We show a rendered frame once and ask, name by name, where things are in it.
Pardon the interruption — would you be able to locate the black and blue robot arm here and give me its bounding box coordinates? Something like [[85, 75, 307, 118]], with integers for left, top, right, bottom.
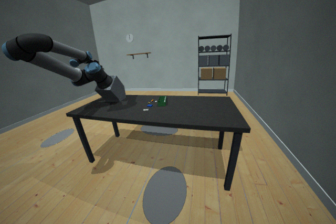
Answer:
[[2, 33, 113, 89]]

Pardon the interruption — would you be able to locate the green three-compartment bin tray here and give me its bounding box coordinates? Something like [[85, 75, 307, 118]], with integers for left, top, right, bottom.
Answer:
[[157, 96, 166, 106]]

